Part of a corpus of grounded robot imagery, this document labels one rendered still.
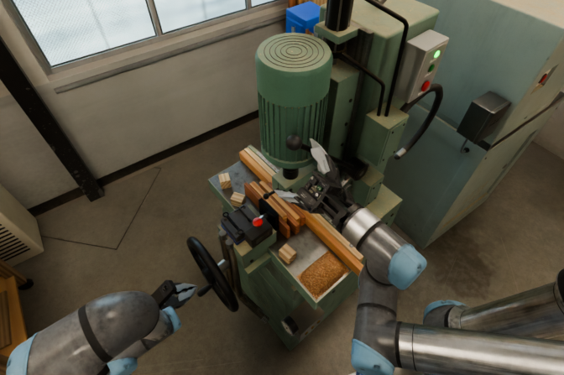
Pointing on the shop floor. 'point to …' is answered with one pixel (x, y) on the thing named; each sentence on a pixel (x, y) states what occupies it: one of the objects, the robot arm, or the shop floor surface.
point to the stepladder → (302, 18)
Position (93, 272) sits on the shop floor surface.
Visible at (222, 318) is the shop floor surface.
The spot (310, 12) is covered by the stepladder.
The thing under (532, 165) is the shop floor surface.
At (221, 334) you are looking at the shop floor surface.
